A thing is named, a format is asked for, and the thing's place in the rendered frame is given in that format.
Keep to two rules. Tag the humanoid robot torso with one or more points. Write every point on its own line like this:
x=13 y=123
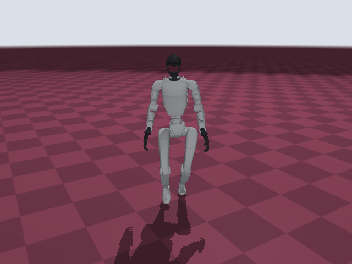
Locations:
x=175 y=100

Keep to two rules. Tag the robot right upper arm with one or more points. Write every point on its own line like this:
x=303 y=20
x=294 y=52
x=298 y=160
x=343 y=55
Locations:
x=154 y=95

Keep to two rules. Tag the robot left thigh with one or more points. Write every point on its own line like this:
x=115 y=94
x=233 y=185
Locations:
x=190 y=146

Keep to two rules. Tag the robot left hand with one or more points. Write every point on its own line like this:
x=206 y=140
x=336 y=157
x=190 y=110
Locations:
x=204 y=134

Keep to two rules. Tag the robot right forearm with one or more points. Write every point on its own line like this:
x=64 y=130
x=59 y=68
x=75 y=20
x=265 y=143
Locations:
x=150 y=118

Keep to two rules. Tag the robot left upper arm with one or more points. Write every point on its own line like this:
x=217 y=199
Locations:
x=193 y=86

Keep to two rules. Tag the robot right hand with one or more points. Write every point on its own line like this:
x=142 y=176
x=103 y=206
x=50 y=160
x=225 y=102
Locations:
x=147 y=133

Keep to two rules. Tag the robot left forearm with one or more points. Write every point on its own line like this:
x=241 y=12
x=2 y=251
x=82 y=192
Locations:
x=201 y=118

